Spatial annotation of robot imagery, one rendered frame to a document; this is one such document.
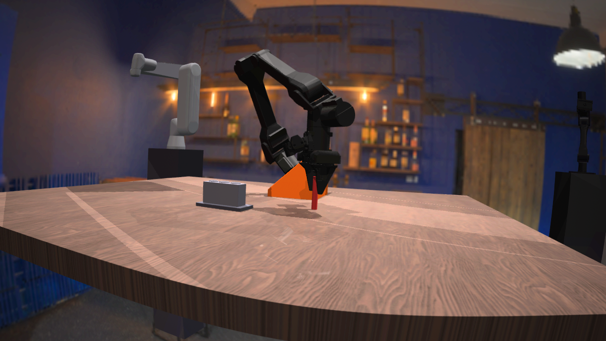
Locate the red peg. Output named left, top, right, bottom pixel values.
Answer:
left=312, top=176, right=318, bottom=210

